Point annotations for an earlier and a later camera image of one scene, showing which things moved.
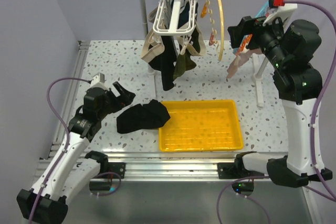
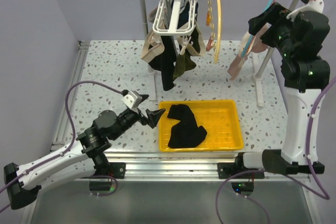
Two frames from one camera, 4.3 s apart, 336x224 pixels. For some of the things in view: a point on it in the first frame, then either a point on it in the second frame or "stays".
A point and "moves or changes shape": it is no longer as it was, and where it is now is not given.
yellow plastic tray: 201,125 stays
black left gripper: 124,99 -> 153,117
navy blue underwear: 185,14 stays
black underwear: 150,116 moves or changes shape
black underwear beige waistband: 160,53 stays
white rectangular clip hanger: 173,28 stays
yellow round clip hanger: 207,6 moves or changes shape
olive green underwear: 183,63 stays
